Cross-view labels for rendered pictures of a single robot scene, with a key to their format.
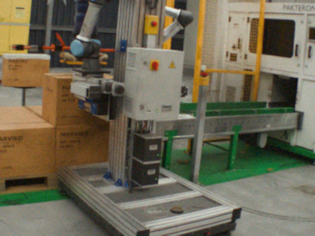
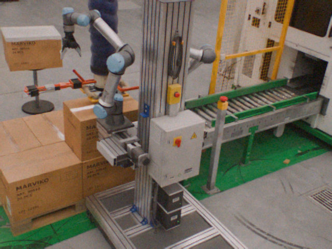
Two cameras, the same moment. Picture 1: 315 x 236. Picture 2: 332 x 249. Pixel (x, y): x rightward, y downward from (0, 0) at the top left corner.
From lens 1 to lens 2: 1.38 m
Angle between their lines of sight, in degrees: 18
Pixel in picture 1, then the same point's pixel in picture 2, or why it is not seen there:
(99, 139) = not seen: hidden behind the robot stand
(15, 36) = not seen: outside the picture
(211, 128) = (227, 134)
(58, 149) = (85, 179)
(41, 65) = (52, 46)
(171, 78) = (192, 147)
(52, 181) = (80, 206)
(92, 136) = not seen: hidden behind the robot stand
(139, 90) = (163, 164)
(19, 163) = (46, 201)
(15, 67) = (21, 50)
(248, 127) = (264, 125)
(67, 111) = (92, 147)
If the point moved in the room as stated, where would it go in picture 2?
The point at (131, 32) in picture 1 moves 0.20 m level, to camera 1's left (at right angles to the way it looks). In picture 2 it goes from (154, 101) to (125, 99)
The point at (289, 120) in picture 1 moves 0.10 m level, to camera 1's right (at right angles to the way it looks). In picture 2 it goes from (311, 108) to (320, 108)
